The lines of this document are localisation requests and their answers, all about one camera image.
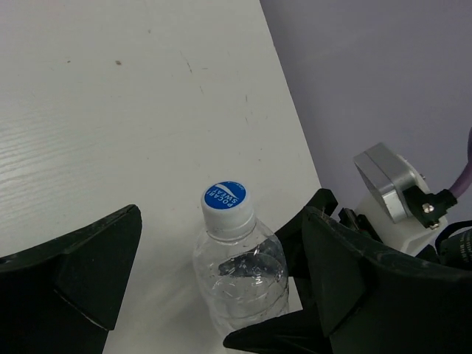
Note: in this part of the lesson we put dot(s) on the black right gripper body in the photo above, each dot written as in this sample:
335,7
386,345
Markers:
445,244

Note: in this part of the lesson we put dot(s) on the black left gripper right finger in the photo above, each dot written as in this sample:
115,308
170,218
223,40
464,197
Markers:
374,299

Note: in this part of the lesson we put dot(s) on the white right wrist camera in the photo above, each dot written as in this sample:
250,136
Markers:
386,175

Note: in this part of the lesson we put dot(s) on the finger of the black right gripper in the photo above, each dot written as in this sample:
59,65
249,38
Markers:
290,235
298,332

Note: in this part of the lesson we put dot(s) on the clear bottle with blue label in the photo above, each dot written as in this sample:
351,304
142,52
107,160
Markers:
239,262

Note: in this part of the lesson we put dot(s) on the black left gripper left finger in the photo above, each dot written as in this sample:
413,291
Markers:
64,295

